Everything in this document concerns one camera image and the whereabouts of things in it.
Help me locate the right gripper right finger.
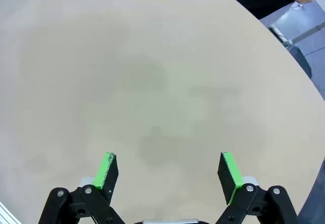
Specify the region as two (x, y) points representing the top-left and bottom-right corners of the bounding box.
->
(217, 151), (299, 224)

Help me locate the white ribbed rail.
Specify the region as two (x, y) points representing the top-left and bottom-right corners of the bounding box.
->
(0, 201), (22, 224)

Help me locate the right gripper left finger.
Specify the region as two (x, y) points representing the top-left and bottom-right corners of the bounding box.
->
(39, 152), (126, 224)

